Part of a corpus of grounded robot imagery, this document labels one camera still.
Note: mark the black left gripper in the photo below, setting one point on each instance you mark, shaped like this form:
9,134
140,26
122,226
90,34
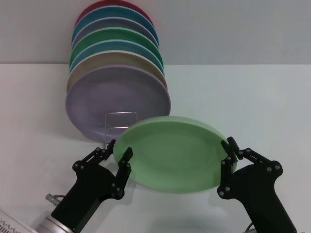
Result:
90,189

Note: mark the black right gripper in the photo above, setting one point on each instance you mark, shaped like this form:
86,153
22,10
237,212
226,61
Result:
257,194

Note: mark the light green plate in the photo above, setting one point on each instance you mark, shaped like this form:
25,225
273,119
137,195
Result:
175,155

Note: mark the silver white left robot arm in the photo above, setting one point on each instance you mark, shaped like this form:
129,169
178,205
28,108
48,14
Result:
52,223

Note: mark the lilac plate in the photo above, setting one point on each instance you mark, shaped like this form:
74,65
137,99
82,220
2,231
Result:
114,94

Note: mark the beige plate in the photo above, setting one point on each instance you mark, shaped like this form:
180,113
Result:
114,58

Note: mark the light blue plate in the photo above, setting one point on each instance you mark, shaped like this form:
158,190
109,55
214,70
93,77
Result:
111,46

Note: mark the dark green plate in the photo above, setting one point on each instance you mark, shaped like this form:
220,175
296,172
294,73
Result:
114,34

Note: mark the grey purple plate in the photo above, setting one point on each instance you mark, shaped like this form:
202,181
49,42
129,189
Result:
114,23

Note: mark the teal blue plate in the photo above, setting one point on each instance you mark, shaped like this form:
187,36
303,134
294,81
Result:
114,12

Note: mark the red plate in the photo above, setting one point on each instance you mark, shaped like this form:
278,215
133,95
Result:
109,3

